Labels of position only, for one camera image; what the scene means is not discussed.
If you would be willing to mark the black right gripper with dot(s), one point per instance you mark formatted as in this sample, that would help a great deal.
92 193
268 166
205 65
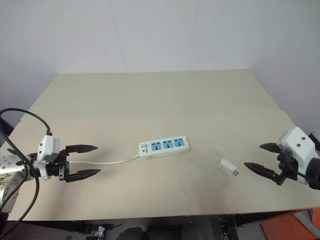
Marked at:
286 168

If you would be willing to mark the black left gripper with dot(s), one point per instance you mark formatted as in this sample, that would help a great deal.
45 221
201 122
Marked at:
58 166

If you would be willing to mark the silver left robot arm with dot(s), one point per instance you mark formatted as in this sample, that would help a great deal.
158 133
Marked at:
10 170

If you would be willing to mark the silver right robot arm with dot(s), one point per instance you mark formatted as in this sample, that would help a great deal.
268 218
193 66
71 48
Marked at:
314 172

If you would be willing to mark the white plug adapter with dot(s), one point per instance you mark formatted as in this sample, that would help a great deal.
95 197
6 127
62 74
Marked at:
227 166

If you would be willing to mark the white blue power strip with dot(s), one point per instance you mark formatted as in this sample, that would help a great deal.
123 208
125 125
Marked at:
163 147

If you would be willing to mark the orange object under table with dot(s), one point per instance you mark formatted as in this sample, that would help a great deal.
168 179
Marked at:
292 223

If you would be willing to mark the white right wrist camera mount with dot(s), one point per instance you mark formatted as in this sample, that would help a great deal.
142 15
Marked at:
298 147

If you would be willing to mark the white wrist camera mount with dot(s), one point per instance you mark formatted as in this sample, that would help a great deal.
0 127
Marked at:
45 150
298 147

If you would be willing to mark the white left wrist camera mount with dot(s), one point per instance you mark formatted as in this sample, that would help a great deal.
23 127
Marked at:
45 150

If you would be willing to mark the black table frame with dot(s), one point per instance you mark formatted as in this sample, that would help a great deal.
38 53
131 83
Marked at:
160 222

